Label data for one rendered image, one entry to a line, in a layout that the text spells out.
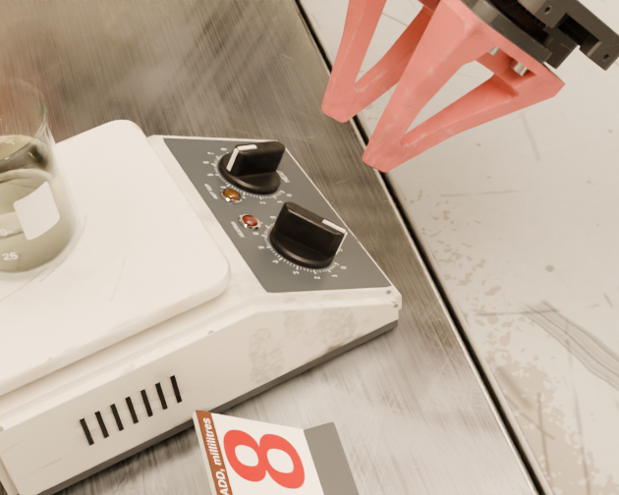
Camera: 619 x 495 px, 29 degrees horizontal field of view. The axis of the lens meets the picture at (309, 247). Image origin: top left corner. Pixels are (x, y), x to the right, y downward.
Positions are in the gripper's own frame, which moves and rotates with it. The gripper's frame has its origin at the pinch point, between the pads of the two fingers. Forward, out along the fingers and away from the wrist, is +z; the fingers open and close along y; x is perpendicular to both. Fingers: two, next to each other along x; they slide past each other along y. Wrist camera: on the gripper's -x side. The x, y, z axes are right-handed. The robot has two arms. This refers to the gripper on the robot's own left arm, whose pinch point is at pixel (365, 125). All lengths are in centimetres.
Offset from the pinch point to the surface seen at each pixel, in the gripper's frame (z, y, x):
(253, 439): 13.5, 4.5, 2.6
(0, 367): 15.8, 0.3, -7.7
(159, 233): 9.5, -3.1, -2.3
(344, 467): 12.4, 6.5, 6.3
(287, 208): 6.1, -3.1, 3.1
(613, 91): -6.5, -7.6, 22.9
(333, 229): 5.5, -1.6, 4.7
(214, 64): 7.6, -22.5, 10.8
